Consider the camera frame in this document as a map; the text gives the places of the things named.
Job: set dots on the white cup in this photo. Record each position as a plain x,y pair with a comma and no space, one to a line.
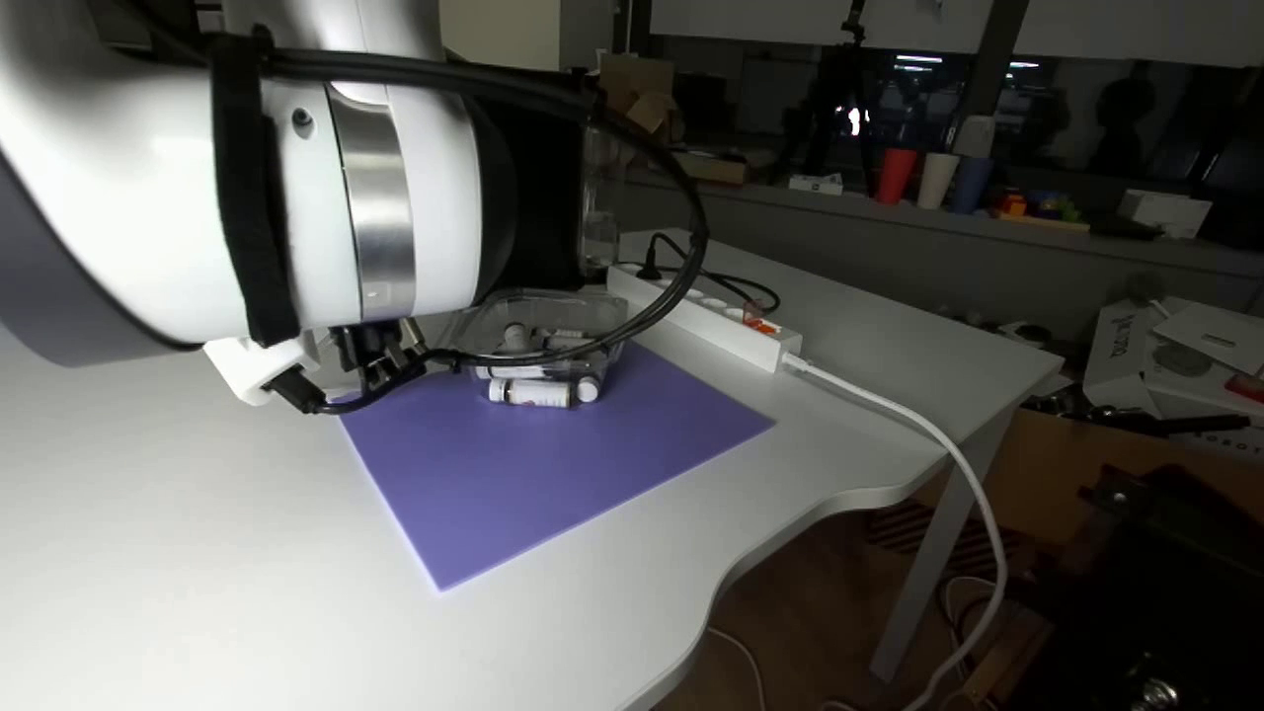
936,183

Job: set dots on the small orange object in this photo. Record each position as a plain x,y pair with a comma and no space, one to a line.
1018,208

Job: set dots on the grey cabinet counter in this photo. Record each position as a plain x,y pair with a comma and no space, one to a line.
1118,269

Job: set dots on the white paper sign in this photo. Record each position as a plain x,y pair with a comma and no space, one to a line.
1167,216

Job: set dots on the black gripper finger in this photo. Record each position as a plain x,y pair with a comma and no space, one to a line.
300,396

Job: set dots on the white wrist mount plate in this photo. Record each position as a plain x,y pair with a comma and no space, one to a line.
252,369

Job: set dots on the red cup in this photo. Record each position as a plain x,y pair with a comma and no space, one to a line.
897,175

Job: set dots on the blue cup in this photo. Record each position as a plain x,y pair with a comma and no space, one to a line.
972,188

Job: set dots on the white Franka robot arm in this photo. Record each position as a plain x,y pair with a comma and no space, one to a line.
133,170

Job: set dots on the purple rectangular mat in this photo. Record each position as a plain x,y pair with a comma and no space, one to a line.
556,477

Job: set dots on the grey metal table leg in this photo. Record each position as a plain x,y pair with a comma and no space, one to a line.
940,538

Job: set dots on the clear plastic clamshell container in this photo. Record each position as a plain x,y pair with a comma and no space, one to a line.
556,321

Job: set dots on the white printed box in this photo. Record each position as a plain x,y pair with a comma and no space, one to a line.
1169,355

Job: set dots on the white power strip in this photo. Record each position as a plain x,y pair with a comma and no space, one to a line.
737,337

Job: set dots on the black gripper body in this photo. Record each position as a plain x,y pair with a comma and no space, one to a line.
375,355

